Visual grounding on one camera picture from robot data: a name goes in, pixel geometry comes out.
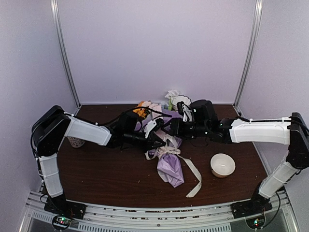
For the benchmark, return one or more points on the beige ribbon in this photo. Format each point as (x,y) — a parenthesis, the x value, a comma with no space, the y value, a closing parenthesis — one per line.
(193,192)

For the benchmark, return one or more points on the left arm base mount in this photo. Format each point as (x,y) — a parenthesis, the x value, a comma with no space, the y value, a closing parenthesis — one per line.
(64,218)

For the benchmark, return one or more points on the purple pink wrapping paper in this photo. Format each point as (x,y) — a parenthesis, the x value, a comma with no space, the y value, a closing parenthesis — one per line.
(169,166)

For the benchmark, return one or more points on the right aluminium frame post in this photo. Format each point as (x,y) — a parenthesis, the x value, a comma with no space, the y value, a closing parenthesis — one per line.
(250,51)

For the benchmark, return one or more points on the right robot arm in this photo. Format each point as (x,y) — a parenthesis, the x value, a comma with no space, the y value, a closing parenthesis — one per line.
(289,132)

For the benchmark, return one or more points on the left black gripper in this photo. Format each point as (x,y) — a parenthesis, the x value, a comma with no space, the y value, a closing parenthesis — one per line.
(150,144)

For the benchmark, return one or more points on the aluminium frame post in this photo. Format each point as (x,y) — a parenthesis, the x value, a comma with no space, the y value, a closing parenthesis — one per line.
(63,52)
(250,51)

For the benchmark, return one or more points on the scalloped white bowl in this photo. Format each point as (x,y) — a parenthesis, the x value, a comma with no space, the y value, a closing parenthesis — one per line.
(181,98)

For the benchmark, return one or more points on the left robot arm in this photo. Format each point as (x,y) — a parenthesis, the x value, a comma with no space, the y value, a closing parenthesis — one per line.
(56,126)

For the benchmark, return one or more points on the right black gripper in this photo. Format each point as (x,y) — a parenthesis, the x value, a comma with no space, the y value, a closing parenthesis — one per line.
(176,128)

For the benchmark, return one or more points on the left aluminium frame post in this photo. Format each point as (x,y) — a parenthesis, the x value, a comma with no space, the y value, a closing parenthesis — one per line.
(63,52)

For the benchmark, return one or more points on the patterned mug yellow inside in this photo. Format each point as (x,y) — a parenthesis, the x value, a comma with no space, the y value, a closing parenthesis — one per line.
(76,142)

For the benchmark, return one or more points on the plain white bowl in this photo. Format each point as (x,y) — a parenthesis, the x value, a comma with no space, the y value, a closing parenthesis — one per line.
(222,165)

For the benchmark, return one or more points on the front aluminium rail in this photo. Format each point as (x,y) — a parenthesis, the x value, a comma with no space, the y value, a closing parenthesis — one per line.
(209,218)

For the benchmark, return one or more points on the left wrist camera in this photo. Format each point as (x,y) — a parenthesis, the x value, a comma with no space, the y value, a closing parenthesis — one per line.
(153,125)

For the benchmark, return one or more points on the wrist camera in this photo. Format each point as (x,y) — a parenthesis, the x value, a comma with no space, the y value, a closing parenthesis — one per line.
(153,125)
(185,112)

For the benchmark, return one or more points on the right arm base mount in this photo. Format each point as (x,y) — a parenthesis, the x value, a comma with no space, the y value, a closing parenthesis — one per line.
(252,211)

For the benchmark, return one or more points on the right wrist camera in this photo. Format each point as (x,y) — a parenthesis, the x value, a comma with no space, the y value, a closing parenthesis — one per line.
(185,112)

